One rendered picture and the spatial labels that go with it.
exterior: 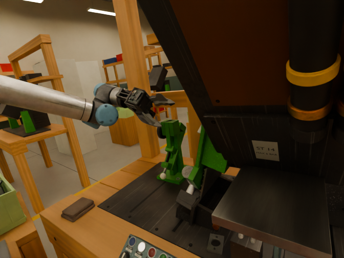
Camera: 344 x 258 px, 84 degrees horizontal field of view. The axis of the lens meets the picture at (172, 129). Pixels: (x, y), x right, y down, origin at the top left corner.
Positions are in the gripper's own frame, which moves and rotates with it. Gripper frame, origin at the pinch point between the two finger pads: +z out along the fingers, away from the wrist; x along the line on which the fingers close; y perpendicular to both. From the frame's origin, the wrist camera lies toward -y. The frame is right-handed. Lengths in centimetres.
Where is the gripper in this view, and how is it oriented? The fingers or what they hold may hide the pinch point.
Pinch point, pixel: (167, 114)
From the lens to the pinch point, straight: 68.0
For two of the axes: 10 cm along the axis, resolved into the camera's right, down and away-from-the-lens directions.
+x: 4.6, -8.5, 2.5
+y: -3.4, -4.3, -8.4
